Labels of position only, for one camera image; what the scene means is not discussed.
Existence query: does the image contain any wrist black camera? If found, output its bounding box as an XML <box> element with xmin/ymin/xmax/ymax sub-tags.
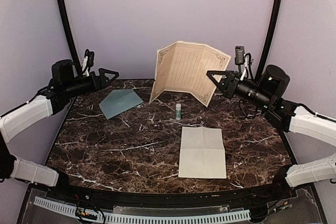
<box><xmin>82</xmin><ymin>49</ymin><xmax>95</xmax><ymax>71</ymax></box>
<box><xmin>235</xmin><ymin>46</ymin><xmax>245</xmax><ymax>66</ymax></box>

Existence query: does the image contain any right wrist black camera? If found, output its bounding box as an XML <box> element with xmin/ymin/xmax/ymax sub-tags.
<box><xmin>235</xmin><ymin>46</ymin><xmax>245</xmax><ymax>66</ymax></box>

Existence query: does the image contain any teal paper envelope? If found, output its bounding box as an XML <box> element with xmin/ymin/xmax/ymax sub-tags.
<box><xmin>99</xmin><ymin>89</ymin><xmax>143</xmax><ymax>120</ymax></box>

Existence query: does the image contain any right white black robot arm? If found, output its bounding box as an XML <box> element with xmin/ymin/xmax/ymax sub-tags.
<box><xmin>207</xmin><ymin>65</ymin><xmax>335</xmax><ymax>200</ymax></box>

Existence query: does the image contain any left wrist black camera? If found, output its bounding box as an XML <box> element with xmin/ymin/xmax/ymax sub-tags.
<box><xmin>82</xmin><ymin>49</ymin><xmax>95</xmax><ymax>71</ymax></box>

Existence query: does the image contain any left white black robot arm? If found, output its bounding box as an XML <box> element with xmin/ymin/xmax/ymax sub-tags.
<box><xmin>1</xmin><ymin>59</ymin><xmax>119</xmax><ymax>201</ymax></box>

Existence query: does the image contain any beige ornate letter paper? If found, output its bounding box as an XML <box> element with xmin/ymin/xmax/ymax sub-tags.
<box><xmin>149</xmin><ymin>41</ymin><xmax>232</xmax><ymax>106</ymax></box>

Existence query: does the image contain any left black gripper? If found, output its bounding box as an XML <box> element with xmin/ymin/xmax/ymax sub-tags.
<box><xmin>64</xmin><ymin>68</ymin><xmax>119</xmax><ymax>98</ymax></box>

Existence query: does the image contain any white green glue stick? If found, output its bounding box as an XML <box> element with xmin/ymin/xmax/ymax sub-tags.
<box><xmin>175</xmin><ymin>103</ymin><xmax>182</xmax><ymax>120</ymax></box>

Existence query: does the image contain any grey creased paper sheet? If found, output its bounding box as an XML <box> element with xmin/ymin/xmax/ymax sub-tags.
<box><xmin>178</xmin><ymin>126</ymin><xmax>227</xmax><ymax>179</ymax></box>

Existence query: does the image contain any black front rail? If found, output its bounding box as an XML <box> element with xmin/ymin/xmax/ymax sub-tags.
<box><xmin>47</xmin><ymin>184</ymin><xmax>290</xmax><ymax>209</ymax></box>

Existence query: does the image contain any white slotted cable duct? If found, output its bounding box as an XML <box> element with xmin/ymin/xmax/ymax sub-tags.
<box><xmin>33</xmin><ymin>196</ymin><xmax>251</xmax><ymax>223</ymax></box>

